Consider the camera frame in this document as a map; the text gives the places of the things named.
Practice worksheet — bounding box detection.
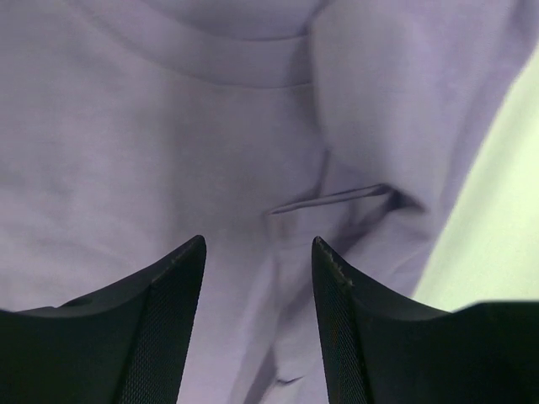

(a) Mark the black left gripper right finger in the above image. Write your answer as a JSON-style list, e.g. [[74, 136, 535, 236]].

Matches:
[[312, 238, 538, 404]]

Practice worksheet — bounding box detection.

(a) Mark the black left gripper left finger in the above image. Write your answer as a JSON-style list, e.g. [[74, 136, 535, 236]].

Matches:
[[1, 236, 206, 404]]

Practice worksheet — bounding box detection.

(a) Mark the purple t shirt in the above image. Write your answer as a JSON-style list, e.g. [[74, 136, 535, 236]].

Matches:
[[1, 1, 538, 403]]

